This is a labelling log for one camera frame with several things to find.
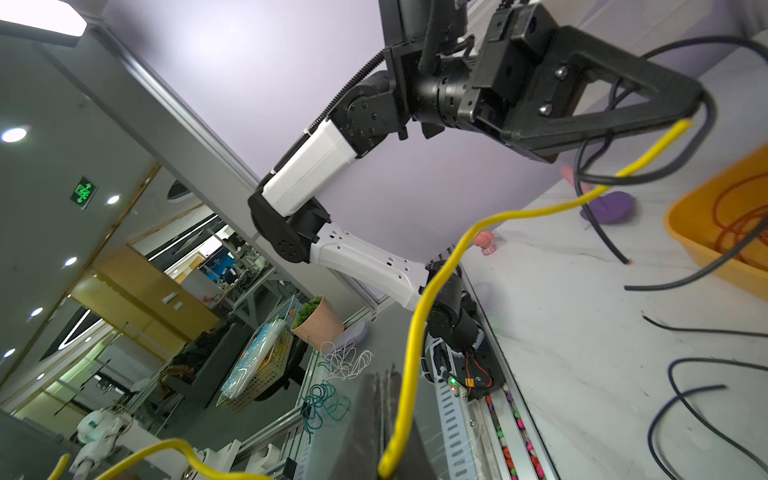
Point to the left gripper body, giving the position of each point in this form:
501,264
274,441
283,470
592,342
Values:
478,92

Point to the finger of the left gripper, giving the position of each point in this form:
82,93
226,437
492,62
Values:
544,140
572,60

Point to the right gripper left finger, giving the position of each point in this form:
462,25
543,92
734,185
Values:
361,447

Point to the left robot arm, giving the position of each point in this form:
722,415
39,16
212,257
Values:
415,197

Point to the pink plastic object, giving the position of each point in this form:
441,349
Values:
568,174

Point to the purple plastic object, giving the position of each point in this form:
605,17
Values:
613,208

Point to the pink round toy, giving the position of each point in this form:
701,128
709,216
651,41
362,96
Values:
485,241

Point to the potted green plant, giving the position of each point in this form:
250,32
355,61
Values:
316,323

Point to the yellow plastic bin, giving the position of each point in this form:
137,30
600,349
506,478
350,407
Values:
712,218

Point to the green exit sign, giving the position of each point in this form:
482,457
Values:
83,193

